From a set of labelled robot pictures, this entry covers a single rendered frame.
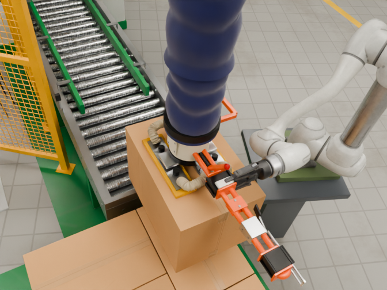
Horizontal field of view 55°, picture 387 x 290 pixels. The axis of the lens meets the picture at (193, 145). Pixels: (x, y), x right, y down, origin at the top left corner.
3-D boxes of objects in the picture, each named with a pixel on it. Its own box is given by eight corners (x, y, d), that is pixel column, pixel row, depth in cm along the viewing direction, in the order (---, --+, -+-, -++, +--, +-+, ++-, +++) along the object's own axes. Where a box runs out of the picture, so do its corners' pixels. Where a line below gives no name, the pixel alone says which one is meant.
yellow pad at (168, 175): (141, 142, 168) (141, 134, 164) (161, 135, 172) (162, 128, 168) (175, 199, 149) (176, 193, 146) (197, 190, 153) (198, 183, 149)
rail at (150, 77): (86, 2, 360) (83, -17, 346) (91, 0, 362) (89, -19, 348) (203, 179, 238) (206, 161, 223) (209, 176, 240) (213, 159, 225)
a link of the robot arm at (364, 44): (341, 47, 145) (374, 63, 141) (367, 7, 144) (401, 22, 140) (339, 59, 157) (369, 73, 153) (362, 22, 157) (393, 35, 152)
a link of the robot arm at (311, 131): (292, 134, 212) (306, 106, 196) (321, 151, 206) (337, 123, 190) (279, 150, 202) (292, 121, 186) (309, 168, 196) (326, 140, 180)
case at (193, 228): (128, 176, 203) (124, 126, 173) (193, 155, 218) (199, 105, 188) (175, 273, 170) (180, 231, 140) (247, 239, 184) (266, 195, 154)
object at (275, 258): (256, 260, 124) (260, 253, 120) (273, 250, 127) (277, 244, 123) (271, 282, 120) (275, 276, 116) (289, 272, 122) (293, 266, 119)
